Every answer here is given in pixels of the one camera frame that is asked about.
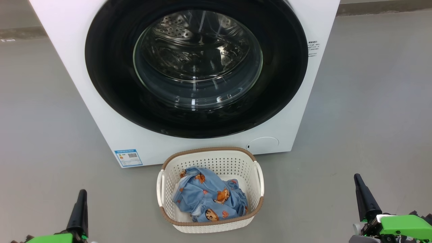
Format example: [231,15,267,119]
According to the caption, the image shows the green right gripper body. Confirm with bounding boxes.
[349,211,432,243]

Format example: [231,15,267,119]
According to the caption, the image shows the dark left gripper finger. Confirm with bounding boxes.
[66,189,89,238]

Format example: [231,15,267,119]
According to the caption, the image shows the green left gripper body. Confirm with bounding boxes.
[10,231,90,243]

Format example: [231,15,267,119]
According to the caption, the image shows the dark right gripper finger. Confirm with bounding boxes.
[354,173,382,222]

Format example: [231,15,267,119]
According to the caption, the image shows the round black glass washer door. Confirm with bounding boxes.
[85,0,308,139]

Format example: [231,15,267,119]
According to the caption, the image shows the white front-load washing machine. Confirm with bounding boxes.
[29,0,341,168]

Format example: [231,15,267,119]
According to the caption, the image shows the steel washer drum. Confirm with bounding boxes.
[135,10,263,108]

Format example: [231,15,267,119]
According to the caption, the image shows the blue energy label sticker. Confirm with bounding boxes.
[114,149,143,167]

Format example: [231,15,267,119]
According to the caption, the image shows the round white filter cover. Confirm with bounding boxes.
[246,137,280,155]

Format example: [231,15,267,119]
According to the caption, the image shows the white perforated laundry basket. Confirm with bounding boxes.
[156,146,265,234]

